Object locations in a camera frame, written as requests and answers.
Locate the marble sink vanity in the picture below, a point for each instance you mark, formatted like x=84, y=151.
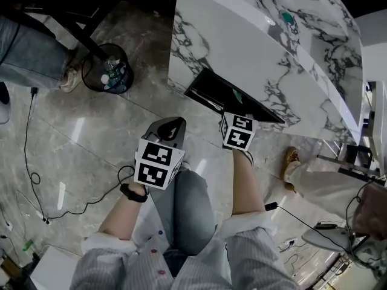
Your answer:
x=242, y=41

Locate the black marble table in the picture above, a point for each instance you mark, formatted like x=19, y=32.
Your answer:
x=90, y=45

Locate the black metal stand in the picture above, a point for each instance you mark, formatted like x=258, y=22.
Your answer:
x=356, y=153

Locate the black cabinet drawer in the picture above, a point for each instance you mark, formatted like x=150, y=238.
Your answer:
x=211, y=83

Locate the teal drain plug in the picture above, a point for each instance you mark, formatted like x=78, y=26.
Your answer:
x=288, y=17

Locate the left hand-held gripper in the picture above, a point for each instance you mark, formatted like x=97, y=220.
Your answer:
x=154, y=165

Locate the person's right forearm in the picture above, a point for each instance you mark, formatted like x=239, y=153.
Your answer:
x=248, y=189

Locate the white box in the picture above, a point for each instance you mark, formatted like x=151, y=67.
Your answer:
x=54, y=270

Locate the person's jeans legs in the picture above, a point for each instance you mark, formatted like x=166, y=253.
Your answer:
x=187, y=210

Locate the person's striped shirt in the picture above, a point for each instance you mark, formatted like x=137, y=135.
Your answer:
x=251, y=261

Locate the white stool base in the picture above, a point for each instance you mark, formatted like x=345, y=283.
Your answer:
x=326, y=239

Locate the person's left forearm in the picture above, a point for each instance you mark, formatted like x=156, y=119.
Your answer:
x=121, y=219

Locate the black wristband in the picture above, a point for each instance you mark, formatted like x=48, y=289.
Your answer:
x=133, y=195

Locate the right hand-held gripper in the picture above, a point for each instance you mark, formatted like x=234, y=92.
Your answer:
x=239, y=139

